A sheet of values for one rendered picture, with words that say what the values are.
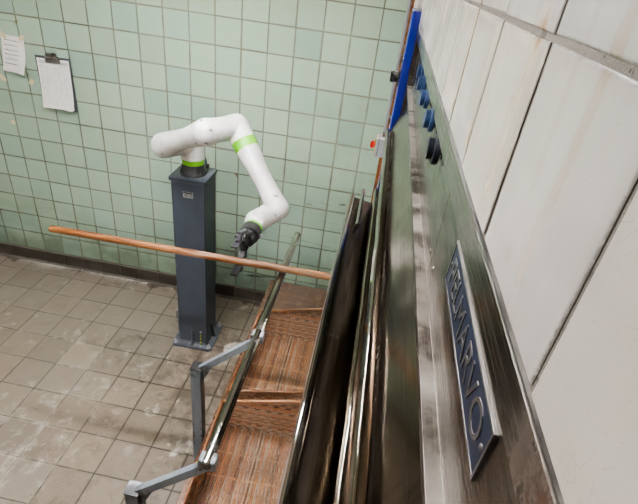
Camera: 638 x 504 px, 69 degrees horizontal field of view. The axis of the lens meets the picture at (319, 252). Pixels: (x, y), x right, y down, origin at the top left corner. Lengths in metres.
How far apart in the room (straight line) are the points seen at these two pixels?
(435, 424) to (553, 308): 0.27
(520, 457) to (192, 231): 2.58
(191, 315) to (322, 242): 1.00
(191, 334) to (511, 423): 3.00
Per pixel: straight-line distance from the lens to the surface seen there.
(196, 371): 1.82
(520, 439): 0.26
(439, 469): 0.46
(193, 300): 3.04
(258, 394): 2.00
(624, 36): 0.25
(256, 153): 2.19
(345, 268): 1.56
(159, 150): 2.48
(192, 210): 2.69
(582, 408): 0.21
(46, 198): 3.95
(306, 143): 2.96
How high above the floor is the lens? 2.27
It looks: 32 degrees down
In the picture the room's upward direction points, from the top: 8 degrees clockwise
